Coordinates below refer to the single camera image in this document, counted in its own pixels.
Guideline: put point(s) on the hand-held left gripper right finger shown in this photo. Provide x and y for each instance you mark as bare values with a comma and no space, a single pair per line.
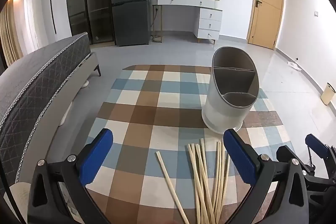
240,158

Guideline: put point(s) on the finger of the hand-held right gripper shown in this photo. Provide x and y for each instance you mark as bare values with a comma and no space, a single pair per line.
316,143
287,151

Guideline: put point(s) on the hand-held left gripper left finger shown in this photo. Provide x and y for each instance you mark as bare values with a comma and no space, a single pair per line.
95,155

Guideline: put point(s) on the white grey utensil holder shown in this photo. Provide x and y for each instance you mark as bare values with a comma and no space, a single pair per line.
223,113

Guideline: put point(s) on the bunch of wooden chopsticks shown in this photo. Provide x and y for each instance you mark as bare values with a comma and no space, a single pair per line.
203,195

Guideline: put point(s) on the cream waste bin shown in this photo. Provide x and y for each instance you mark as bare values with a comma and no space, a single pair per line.
328,94

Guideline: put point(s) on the white cloth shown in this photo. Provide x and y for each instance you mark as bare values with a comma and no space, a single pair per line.
294,66

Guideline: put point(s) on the checked rug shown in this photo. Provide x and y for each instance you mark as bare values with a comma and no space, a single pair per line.
157,98

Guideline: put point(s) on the cream cloth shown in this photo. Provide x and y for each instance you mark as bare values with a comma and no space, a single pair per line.
19,195

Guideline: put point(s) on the grey quilted mattress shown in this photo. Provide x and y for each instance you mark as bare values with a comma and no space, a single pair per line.
31,82

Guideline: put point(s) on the white power strip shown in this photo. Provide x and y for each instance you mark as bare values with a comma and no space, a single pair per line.
157,39

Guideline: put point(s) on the beige curtain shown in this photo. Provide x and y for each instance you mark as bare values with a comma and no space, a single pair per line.
10,37

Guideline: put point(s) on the white wardrobe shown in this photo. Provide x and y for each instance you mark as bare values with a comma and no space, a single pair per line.
42,16

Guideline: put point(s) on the white dressing table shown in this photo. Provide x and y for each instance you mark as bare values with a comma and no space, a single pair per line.
183,0

